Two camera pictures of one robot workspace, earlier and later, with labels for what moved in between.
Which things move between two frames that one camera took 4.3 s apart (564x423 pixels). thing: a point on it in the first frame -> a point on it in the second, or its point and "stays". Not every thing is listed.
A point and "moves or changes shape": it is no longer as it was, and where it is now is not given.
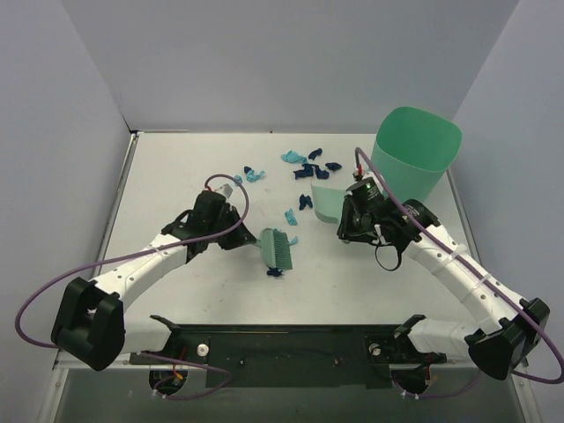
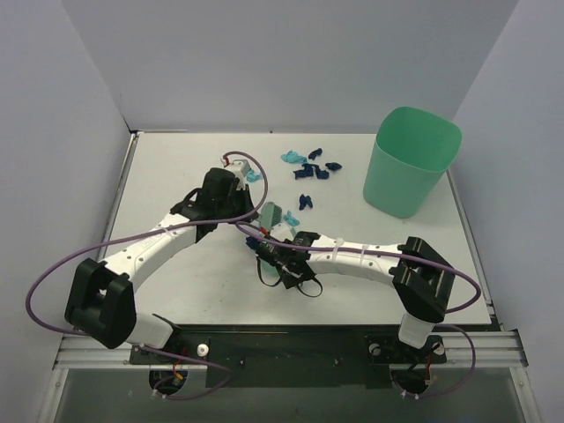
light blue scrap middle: x=291 y=218 stays
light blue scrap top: x=293 y=157 stays
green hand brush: x=276 y=248 moves or changes shape
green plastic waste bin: x=413 y=149 stays
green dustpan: x=328 y=203 -> x=270 y=269
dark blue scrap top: x=314 y=153 stays
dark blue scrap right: x=333 y=166 stays
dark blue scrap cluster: x=308 y=171 stays
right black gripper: x=346 y=218 -> x=264 y=248
